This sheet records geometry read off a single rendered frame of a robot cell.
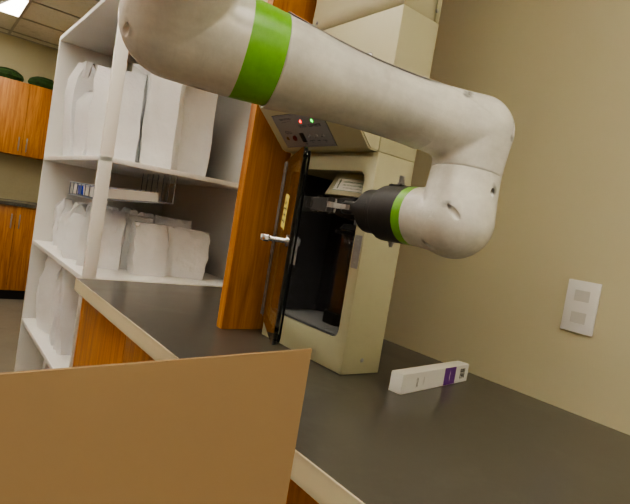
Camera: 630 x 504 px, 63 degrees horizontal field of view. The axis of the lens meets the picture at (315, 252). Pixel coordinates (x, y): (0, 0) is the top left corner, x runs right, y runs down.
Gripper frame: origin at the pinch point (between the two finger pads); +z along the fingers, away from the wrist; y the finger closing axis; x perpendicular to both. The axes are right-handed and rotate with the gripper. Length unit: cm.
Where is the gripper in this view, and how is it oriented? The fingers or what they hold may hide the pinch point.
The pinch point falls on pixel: (312, 204)
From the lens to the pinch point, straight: 102.0
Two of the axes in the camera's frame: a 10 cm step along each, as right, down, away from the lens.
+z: -6.0, -1.4, 7.9
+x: -1.6, 9.9, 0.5
